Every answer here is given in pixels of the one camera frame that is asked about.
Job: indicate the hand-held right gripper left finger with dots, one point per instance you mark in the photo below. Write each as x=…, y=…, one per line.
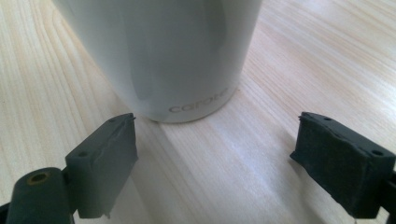
x=99, y=168

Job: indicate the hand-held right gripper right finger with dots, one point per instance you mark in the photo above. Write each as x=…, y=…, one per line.
x=339, y=168

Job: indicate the white cup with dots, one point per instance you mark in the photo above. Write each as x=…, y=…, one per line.
x=162, y=59

